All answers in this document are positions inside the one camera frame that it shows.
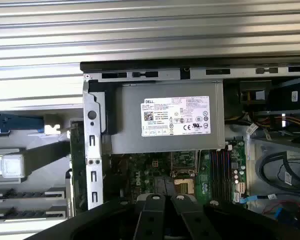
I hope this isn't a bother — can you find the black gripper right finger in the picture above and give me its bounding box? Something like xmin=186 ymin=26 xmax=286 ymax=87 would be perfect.
xmin=166 ymin=177 xmax=300 ymax=240

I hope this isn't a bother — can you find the grey power supply unit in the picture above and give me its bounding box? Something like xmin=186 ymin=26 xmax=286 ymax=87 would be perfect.
xmin=88 ymin=80 xmax=226 ymax=154

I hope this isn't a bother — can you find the metal socket cover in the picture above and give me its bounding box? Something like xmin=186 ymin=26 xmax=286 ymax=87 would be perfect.
xmin=170 ymin=150 xmax=200 ymax=176

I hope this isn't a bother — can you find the power wire bundle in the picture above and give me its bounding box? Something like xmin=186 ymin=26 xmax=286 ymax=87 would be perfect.
xmin=224 ymin=112 xmax=300 ymax=131

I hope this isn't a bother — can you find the black RAM slot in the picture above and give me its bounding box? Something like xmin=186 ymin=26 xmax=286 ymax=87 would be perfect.
xmin=214 ymin=147 xmax=221 ymax=201
xmin=225 ymin=147 xmax=233 ymax=201
xmin=220 ymin=147 xmax=227 ymax=201
xmin=209 ymin=147 xmax=216 ymax=201

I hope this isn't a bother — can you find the black PC case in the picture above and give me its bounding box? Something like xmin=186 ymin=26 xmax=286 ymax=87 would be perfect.
xmin=79 ymin=61 xmax=300 ymax=236

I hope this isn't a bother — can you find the optical drive with label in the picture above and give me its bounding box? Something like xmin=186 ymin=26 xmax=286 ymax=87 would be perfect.
xmin=267 ymin=76 xmax=300 ymax=112

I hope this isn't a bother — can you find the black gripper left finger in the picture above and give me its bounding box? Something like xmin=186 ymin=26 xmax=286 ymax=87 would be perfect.
xmin=24 ymin=176 xmax=168 ymax=240

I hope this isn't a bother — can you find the black data cable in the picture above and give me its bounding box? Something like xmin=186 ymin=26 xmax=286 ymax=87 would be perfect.
xmin=261 ymin=149 xmax=300 ymax=193

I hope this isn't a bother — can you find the light blue cable connector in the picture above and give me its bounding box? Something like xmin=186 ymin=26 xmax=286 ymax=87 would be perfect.
xmin=239 ymin=193 xmax=278 ymax=205

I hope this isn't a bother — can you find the green motherboard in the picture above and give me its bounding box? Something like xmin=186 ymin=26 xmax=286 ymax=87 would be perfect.
xmin=109 ymin=141 xmax=248 ymax=204

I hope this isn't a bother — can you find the CPU socket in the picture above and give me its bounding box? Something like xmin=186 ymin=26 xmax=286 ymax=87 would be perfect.
xmin=173 ymin=174 xmax=195 ymax=197

